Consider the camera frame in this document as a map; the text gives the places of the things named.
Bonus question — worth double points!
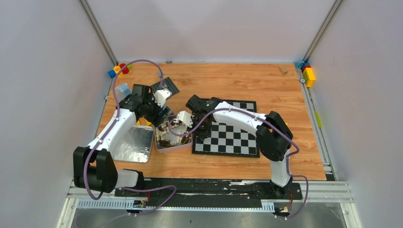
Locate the folding chess board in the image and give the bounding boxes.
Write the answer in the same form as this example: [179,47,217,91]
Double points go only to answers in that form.
[192,99,261,159]

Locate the silver tin lid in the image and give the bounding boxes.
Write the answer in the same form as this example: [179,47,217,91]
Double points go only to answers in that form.
[111,125,154,163]

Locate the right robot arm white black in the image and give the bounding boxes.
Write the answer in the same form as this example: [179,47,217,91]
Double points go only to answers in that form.
[186,95,296,199]

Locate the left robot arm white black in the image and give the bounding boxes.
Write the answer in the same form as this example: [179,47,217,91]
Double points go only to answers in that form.
[73,84,172,196]

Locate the pink tin box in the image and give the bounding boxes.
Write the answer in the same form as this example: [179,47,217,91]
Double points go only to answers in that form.
[154,115,193,154]

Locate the grey lego baseplate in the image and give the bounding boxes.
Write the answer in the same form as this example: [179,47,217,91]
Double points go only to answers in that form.
[150,71,180,95]

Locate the coloured toy blocks cluster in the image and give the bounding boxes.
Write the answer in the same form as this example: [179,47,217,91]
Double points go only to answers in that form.
[107,63,133,79]

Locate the small wooden block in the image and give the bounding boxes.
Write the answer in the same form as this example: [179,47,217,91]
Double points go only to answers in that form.
[278,66,288,75]

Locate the stacked coloured bricks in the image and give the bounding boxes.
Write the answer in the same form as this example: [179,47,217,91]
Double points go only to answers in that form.
[294,61,316,88]

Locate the yellow plastic frame piece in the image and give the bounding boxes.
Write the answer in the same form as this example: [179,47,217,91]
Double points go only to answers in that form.
[136,117,153,126]

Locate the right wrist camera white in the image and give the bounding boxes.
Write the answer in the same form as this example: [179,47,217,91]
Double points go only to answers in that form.
[173,111,193,128]

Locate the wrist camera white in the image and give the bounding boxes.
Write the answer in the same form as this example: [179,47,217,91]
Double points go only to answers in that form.
[154,88,172,108]
[173,111,193,128]

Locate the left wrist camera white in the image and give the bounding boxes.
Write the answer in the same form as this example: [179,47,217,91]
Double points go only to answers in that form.
[154,88,172,108]

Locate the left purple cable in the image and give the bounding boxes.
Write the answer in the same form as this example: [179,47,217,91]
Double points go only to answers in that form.
[83,59,178,218]

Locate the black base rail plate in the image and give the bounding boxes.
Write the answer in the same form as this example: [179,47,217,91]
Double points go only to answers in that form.
[115,177,303,209]

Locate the aluminium frame rail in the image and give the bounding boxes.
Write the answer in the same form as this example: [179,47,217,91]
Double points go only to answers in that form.
[58,180,363,228]

